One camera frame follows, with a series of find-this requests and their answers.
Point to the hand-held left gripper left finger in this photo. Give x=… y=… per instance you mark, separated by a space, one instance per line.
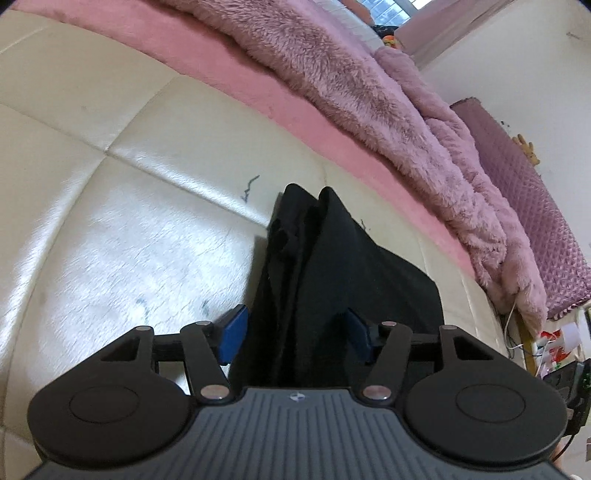
x=233 y=334

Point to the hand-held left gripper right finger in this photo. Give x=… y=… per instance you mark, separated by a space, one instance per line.
x=358 y=334

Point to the black pants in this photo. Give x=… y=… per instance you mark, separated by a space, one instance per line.
x=341 y=277

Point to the cream leather bed bench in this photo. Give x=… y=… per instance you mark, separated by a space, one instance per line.
x=120 y=198

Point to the purple quilted headboard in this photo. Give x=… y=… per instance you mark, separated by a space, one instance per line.
x=521 y=198

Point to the fluffy pink blanket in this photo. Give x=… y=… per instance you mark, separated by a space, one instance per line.
x=369 y=120

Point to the tan plush toy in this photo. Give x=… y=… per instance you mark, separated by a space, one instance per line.
x=527 y=148

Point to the pink bed sheet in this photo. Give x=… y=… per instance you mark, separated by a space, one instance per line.
x=258 y=83

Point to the white pillow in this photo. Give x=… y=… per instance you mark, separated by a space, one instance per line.
x=351 y=18

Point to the pink curtain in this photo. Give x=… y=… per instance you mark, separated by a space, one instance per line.
x=443 y=23

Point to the window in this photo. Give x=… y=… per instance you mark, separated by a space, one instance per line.
x=388 y=9

